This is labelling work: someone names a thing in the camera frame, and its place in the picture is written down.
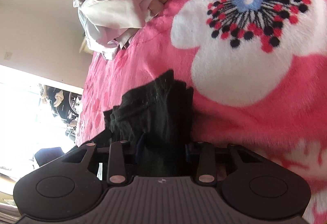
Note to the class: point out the wheelchair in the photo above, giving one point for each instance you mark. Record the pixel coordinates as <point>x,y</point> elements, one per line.
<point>64,104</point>

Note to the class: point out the pink floral bed blanket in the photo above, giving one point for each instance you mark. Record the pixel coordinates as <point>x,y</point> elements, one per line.
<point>258,70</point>

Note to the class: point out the beige trousers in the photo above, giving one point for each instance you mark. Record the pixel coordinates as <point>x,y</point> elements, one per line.
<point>110,25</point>

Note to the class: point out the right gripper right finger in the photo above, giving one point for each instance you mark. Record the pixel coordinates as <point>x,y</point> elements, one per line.
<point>202,163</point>

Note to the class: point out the black smile t-shirt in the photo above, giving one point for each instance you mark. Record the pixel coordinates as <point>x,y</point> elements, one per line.
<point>156,120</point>

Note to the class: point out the cream nightstand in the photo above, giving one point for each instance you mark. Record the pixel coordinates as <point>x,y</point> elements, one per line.
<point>84,48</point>

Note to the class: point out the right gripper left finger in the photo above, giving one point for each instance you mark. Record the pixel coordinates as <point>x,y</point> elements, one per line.
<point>119,163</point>

